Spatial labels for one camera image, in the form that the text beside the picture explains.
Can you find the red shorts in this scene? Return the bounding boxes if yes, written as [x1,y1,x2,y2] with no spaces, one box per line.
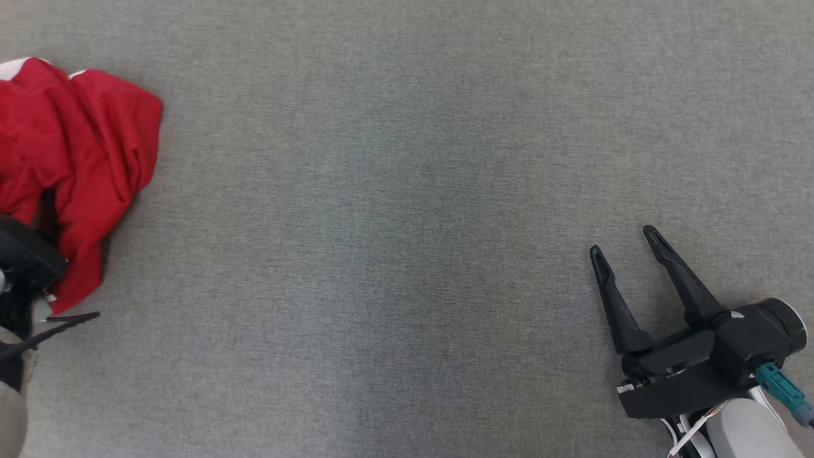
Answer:
[0,57,163,316]

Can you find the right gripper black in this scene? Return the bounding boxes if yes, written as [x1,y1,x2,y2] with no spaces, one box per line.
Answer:
[590,225,757,419]

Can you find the teal cable connector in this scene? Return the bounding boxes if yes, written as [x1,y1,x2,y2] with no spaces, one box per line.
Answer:
[755,363,814,428]

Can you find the grey fabric sofa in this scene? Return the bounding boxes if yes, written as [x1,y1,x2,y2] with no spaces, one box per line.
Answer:
[0,0,814,458]

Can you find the thin white gripper wire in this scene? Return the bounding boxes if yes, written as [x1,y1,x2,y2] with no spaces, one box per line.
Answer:
[661,407,726,458]

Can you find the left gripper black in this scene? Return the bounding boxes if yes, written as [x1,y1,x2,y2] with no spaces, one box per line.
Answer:
[0,216,101,364]

